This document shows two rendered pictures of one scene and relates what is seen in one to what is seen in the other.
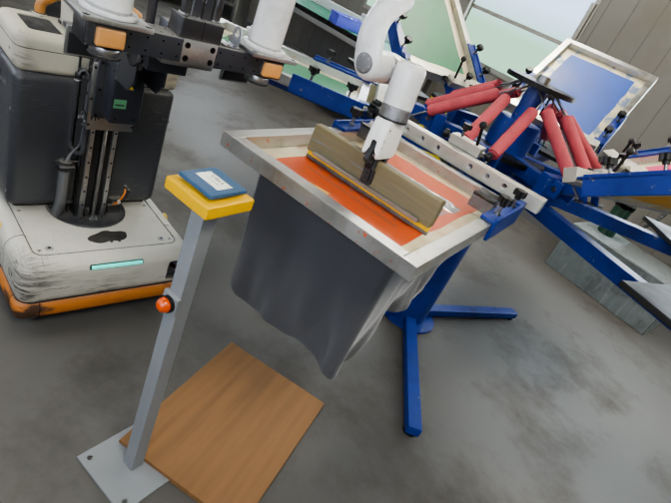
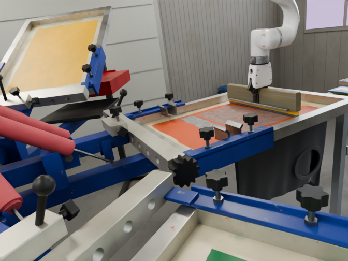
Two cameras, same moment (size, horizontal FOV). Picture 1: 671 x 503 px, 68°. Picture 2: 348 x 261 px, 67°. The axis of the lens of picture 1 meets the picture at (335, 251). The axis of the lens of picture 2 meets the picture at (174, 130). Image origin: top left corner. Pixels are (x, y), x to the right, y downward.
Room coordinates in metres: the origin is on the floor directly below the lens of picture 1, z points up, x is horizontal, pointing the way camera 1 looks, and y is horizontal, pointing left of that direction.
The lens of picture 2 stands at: (2.34, 0.44, 1.31)
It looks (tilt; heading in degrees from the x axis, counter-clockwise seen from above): 19 degrees down; 221
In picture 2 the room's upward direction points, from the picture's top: 8 degrees counter-clockwise
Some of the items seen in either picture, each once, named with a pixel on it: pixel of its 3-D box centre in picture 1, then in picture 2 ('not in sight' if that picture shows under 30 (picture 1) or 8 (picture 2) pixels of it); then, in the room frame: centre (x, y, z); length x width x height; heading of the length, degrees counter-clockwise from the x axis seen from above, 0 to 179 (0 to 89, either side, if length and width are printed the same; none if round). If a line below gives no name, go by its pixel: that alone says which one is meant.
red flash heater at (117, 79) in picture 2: not in sight; (92, 84); (1.16, -1.32, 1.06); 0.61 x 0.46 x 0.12; 35
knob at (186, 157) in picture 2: (377, 111); (180, 168); (1.92, 0.08, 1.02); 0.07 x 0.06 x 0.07; 155
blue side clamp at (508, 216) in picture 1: (499, 218); (156, 114); (1.46, -0.41, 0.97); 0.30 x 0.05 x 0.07; 155
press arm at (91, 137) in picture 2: not in sight; (101, 141); (1.87, -0.29, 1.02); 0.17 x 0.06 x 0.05; 155
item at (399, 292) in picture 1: (403, 290); not in sight; (1.22, -0.22, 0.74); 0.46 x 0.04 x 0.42; 155
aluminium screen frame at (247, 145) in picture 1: (390, 181); (233, 113); (1.36, -0.06, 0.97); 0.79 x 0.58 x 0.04; 155
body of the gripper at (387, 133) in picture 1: (385, 136); (259, 73); (1.23, 0.01, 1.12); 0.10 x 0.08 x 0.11; 156
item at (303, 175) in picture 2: not in sight; (277, 166); (1.39, 0.13, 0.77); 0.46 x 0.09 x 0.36; 155
